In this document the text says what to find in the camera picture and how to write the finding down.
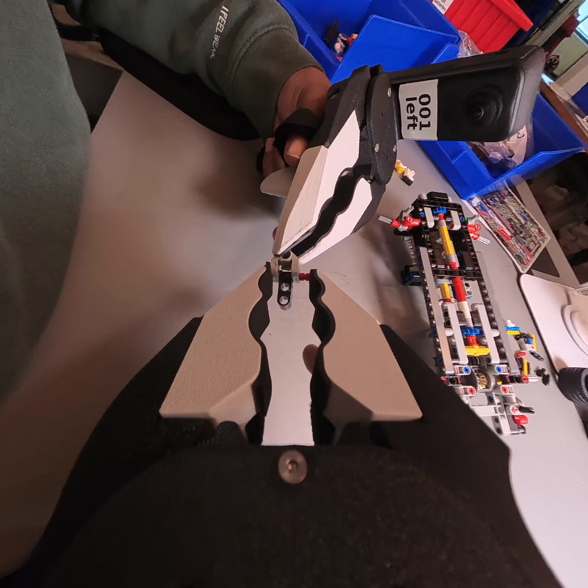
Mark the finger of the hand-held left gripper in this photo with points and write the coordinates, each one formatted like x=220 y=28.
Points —
x=353 y=216
x=321 y=183

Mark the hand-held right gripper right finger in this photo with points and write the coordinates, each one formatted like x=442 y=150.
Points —
x=367 y=367

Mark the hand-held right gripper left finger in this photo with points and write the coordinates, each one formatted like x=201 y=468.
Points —
x=216 y=367

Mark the grey toy connector red pin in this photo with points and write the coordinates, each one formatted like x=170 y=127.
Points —
x=279 y=265

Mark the black toy beam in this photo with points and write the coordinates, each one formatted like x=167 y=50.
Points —
x=285 y=294

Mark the person's left forearm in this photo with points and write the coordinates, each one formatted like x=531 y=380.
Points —
x=229 y=46

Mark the person's right hand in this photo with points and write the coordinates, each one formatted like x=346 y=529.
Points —
x=311 y=358

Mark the person's left hand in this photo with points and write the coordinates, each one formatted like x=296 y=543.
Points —
x=303 y=94

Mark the yellow white toy piece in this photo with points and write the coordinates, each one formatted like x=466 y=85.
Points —
x=404 y=171

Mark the blue storage bin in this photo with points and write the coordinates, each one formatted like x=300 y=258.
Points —
x=464 y=160
x=390 y=46
x=303 y=18

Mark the toy car chassis model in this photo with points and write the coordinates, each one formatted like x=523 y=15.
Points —
x=459 y=294

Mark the clear parts bags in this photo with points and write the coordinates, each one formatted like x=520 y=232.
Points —
x=498 y=151

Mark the red storage bin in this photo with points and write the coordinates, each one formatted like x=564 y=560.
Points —
x=487 y=18

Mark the colourful sticker sheet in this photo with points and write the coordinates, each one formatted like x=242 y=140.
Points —
x=510 y=229

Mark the cluster of small toy pieces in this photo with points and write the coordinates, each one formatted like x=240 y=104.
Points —
x=526 y=342

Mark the white book stand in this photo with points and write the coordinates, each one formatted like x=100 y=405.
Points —
x=546 y=312

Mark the black toy tyre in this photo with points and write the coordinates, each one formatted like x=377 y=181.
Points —
x=574 y=383

